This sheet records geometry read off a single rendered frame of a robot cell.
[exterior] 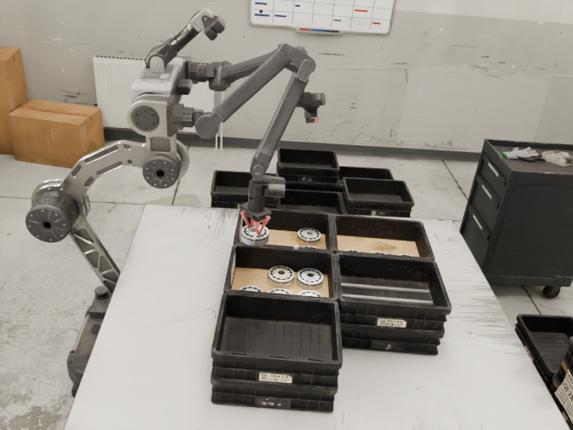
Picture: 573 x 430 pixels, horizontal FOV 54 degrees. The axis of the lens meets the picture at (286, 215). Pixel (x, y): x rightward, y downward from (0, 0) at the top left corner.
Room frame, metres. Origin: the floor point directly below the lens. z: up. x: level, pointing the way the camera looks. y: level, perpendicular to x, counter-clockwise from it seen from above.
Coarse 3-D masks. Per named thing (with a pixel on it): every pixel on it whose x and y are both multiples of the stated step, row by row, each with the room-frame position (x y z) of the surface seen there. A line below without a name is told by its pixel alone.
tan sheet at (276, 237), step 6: (270, 234) 2.08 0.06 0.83; (276, 234) 2.08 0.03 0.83; (282, 234) 2.08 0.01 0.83; (288, 234) 2.09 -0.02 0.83; (294, 234) 2.09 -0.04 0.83; (240, 240) 2.01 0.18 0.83; (270, 240) 2.03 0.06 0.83; (276, 240) 2.03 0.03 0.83; (282, 240) 2.04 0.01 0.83; (288, 240) 2.04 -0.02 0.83; (294, 240) 2.05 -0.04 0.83; (324, 240) 2.07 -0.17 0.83; (300, 246) 2.00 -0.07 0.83; (318, 246) 2.02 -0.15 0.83; (324, 246) 2.02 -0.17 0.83
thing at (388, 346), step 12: (348, 336) 1.55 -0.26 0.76; (360, 336) 1.55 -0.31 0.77; (372, 336) 1.54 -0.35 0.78; (384, 336) 1.55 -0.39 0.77; (396, 336) 1.55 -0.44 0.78; (408, 336) 1.55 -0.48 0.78; (420, 336) 1.54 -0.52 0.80; (432, 336) 1.54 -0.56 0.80; (360, 348) 1.54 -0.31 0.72; (372, 348) 1.54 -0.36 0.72; (384, 348) 1.54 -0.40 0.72; (396, 348) 1.54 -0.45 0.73; (408, 348) 1.55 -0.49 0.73; (420, 348) 1.55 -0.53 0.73; (432, 348) 1.55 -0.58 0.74
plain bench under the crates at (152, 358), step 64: (128, 256) 1.99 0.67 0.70; (192, 256) 2.04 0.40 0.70; (448, 256) 2.23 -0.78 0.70; (128, 320) 1.59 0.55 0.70; (192, 320) 1.62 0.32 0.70; (448, 320) 1.76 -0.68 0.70; (128, 384) 1.29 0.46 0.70; (192, 384) 1.31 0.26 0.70; (384, 384) 1.39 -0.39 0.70; (448, 384) 1.42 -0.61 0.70; (512, 384) 1.45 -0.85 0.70
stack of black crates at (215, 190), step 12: (216, 180) 3.11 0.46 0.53; (228, 180) 3.12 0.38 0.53; (240, 180) 3.12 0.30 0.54; (216, 192) 2.84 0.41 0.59; (228, 192) 3.04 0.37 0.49; (240, 192) 3.06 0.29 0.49; (216, 204) 2.84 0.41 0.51; (228, 204) 2.85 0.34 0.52; (240, 204) 2.85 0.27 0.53; (264, 204) 2.86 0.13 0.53; (276, 204) 2.87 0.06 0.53
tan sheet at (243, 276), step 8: (240, 272) 1.78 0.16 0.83; (248, 272) 1.78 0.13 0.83; (256, 272) 1.79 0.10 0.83; (264, 272) 1.79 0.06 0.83; (296, 272) 1.81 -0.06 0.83; (240, 280) 1.73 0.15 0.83; (248, 280) 1.73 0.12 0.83; (256, 280) 1.74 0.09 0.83; (264, 280) 1.74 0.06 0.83; (232, 288) 1.67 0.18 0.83; (264, 288) 1.69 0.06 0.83; (272, 288) 1.69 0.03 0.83; (288, 288) 1.70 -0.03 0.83; (296, 288) 1.71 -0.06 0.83; (320, 288) 1.72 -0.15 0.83; (328, 296) 1.68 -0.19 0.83
